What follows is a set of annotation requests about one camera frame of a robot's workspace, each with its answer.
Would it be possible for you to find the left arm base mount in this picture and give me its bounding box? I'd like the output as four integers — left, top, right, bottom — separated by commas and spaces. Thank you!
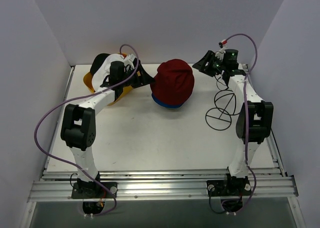
71, 182, 118, 199

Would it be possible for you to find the white hat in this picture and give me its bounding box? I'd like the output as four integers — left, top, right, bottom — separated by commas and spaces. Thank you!
91, 53, 124, 92

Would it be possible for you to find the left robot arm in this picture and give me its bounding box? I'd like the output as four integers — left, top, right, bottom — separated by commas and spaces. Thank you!
60, 54, 155, 198

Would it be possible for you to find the blue bucket hat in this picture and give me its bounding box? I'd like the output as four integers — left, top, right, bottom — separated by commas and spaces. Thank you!
151, 93, 183, 109

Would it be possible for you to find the black cap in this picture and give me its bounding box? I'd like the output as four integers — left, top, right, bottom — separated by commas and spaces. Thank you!
89, 53, 110, 76

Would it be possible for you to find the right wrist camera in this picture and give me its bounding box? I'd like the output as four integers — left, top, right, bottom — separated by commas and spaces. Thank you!
215, 39, 228, 61

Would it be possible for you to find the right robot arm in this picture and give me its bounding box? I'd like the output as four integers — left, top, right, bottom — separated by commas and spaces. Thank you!
134, 41, 274, 195

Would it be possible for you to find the aluminium rail frame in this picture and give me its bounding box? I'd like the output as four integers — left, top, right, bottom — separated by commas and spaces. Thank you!
19, 63, 307, 228

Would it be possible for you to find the yellow bin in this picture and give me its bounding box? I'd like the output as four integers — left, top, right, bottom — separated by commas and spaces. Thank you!
83, 53, 138, 107

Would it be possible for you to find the black wire hat stand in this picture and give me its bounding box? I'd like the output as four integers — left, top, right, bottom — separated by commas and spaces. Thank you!
205, 76, 240, 131

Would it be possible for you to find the dark red hat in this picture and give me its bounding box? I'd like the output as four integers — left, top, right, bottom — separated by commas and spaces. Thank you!
150, 59, 195, 105

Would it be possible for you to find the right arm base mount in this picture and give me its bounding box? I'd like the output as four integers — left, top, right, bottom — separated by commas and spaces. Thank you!
206, 179, 252, 197

